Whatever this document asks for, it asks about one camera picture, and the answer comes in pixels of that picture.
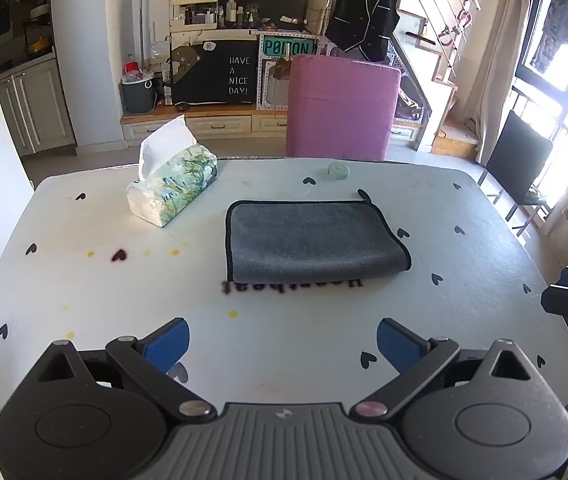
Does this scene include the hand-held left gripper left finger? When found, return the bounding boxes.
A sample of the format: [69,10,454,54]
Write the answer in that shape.
[38,318,217,422]

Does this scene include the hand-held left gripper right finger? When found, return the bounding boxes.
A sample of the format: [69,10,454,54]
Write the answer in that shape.
[353,318,533,421]

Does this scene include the grey towel with black edge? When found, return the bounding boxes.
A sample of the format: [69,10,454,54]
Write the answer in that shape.
[225,189,413,285]

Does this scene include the white heart print tablecloth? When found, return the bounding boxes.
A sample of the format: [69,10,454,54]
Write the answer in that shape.
[0,156,568,461]

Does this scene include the black chair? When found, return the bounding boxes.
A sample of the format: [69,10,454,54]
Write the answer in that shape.
[478,110,555,238]

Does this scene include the floral tissue pack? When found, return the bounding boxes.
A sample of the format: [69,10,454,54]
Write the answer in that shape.
[126,115,219,228]

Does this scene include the wooden staircase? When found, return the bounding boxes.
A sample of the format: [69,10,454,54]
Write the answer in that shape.
[389,7,482,158]

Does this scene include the beige curtain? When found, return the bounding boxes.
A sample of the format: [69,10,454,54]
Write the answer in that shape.
[474,0,545,163]

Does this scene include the low wooden drawer cabinet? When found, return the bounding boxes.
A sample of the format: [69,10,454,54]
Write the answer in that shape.
[120,105,422,148]

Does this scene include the pink chair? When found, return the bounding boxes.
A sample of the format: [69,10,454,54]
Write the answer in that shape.
[285,55,402,161]

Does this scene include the dark grey trash bin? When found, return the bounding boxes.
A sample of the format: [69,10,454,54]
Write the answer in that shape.
[120,76,161,115]

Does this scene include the cream kitchen cabinet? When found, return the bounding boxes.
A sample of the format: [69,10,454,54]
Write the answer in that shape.
[0,57,77,157]

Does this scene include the black lettered sign board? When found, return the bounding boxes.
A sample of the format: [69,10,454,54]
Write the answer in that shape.
[170,39,259,107]

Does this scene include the green sign plate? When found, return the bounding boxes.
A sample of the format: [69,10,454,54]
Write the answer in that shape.
[262,37,315,59]

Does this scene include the white shelf organizer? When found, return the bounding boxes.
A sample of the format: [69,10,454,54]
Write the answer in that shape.
[169,0,220,31]

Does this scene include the black vest with white trim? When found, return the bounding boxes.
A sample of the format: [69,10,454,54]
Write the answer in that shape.
[325,0,403,61]

